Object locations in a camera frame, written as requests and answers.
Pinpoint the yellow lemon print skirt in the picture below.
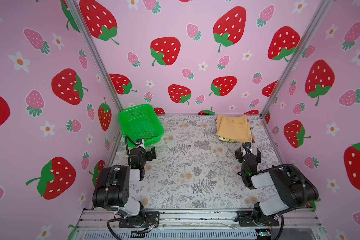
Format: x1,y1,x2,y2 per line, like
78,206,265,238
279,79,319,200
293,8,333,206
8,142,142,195
218,136,253,143

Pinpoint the tan cloth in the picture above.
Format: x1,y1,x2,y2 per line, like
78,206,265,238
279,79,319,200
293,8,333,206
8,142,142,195
217,115,252,143

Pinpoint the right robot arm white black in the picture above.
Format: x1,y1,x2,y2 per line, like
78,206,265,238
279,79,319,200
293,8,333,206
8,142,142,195
235,144,319,226

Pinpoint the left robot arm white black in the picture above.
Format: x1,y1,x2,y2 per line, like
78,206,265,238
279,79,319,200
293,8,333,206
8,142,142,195
93,135,160,231

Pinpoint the green plastic basket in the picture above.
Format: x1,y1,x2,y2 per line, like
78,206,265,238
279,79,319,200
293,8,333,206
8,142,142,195
118,104,164,146

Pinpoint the green circuit board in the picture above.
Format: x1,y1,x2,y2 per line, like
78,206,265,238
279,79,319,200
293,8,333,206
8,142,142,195
256,230,272,240

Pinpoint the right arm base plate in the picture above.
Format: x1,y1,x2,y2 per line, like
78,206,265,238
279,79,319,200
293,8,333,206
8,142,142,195
234,211,280,227

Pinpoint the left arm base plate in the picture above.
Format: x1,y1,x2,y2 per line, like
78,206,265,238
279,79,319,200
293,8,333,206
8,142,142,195
119,211,160,229

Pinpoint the aluminium mounting rail frame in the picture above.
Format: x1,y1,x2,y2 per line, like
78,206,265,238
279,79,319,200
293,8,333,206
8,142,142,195
73,209,329,240

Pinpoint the left aluminium corner post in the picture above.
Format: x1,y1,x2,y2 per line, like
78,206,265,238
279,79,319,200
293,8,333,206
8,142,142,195
66,0,123,112

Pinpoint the aluminium corner post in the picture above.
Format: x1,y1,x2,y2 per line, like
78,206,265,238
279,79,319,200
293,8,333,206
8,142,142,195
66,0,123,112
260,0,334,120

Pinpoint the right aluminium corner post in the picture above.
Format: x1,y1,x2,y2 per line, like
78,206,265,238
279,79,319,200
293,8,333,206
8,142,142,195
260,0,334,120

